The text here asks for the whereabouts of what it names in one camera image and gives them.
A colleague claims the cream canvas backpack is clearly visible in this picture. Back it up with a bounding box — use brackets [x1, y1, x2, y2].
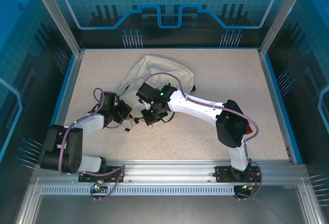
[114, 54, 196, 134]

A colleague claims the blue table edge strip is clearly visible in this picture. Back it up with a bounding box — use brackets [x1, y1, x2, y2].
[78, 46, 262, 51]
[38, 53, 80, 164]
[263, 53, 304, 164]

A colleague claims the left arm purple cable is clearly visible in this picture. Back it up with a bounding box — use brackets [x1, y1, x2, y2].
[58, 87, 126, 202]

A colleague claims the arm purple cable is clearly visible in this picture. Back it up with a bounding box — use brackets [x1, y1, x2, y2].
[141, 71, 263, 202]
[58, 87, 126, 202]

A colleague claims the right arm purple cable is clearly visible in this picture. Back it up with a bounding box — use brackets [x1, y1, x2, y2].
[141, 71, 263, 202]

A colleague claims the aluminium side rail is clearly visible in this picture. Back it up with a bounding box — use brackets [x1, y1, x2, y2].
[258, 49, 294, 163]
[42, 50, 85, 164]

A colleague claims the aluminium mounting rail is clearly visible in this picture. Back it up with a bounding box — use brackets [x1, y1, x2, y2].
[33, 159, 309, 186]

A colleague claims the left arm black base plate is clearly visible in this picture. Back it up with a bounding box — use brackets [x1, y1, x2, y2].
[78, 166, 126, 183]

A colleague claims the slotted grey cable duct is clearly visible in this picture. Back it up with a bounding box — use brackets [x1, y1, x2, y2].
[40, 185, 236, 196]

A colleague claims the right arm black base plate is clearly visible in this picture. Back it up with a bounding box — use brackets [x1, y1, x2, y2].
[214, 166, 262, 183]

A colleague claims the aluminium frame post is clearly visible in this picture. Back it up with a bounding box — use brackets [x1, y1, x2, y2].
[258, 0, 309, 58]
[27, 0, 85, 58]

